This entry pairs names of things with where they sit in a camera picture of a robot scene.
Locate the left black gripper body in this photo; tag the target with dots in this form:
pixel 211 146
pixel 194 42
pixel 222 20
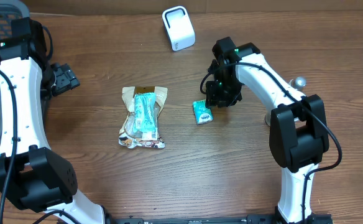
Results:
pixel 64 79

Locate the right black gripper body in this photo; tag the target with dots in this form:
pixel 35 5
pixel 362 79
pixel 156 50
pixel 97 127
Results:
pixel 227 94

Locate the small teal white packet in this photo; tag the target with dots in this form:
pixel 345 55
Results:
pixel 202 113

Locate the green lid white jar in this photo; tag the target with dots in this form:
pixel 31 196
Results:
pixel 267 118

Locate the yellow drink bottle silver cap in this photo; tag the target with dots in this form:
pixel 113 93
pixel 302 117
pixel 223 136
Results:
pixel 298 83

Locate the light green wipes packet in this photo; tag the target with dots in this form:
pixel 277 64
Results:
pixel 145 118

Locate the brown snack packet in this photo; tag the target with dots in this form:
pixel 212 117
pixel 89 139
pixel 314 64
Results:
pixel 127 136

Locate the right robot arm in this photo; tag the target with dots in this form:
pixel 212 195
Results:
pixel 297 139

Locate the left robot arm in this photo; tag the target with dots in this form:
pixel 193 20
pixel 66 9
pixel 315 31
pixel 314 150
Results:
pixel 32 176

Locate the white barcode scanner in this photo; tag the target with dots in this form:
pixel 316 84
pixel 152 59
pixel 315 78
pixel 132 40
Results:
pixel 178 27

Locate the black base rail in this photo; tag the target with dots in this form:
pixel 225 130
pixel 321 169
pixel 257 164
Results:
pixel 200 220

